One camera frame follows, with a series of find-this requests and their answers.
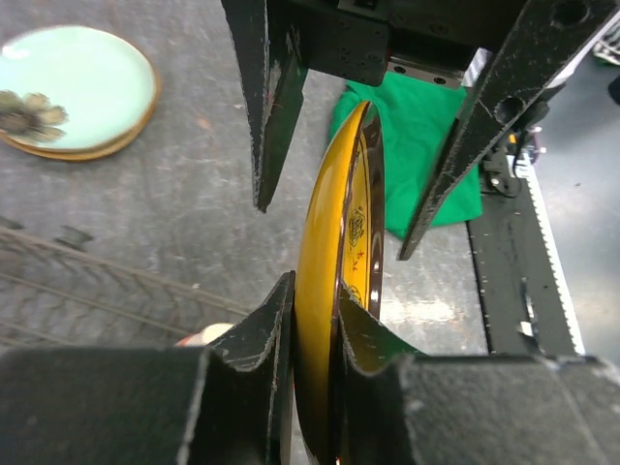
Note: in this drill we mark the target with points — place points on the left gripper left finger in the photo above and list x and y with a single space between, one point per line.
227 402

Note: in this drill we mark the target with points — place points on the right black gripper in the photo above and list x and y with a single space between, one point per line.
275 42

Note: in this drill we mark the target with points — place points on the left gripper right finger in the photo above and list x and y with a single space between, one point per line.
401 407

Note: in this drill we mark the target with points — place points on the yellow patterned plate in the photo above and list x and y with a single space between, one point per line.
341 253

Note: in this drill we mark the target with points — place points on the beige bird plate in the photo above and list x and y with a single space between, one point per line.
97 151

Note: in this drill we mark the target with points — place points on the mint green flower plate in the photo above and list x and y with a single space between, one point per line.
71 88

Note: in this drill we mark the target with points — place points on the white red patterned bowl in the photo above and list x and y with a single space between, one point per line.
205 336

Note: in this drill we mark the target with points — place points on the green cloth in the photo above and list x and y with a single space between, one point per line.
416 117

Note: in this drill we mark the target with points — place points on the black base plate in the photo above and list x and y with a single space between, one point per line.
520 306

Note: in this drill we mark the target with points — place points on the grey wire dish rack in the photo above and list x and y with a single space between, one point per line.
53 293

